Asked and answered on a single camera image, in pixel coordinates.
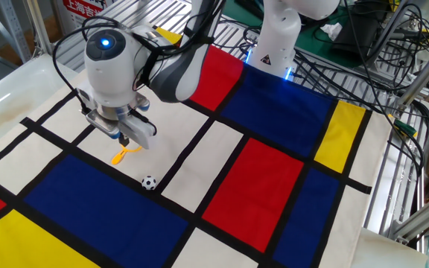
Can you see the crumpled white tissue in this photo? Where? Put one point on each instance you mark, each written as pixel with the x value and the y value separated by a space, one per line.
pixel 331 31

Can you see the grey slotted steel post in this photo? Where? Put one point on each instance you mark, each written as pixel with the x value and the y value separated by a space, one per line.
pixel 15 30

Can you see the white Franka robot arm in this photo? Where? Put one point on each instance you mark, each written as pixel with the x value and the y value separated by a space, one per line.
pixel 106 74

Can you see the silver wrist camera blue cap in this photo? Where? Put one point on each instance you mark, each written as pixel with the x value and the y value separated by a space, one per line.
pixel 101 124
pixel 144 106

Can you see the black box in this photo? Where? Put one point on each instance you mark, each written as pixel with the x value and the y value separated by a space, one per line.
pixel 359 30

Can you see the small soccer ball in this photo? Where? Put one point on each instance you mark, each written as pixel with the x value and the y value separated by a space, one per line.
pixel 149 183

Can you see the Mondrian pattern cloth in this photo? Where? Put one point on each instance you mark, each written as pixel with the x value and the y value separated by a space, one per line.
pixel 251 193

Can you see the white plastic tub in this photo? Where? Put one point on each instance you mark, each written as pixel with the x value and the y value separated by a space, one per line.
pixel 21 97

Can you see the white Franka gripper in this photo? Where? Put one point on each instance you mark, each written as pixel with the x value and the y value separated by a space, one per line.
pixel 143 134

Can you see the red and white sign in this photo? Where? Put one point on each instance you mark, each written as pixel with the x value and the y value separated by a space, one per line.
pixel 84 8

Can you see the green mat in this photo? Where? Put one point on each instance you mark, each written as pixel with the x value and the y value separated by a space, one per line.
pixel 309 42

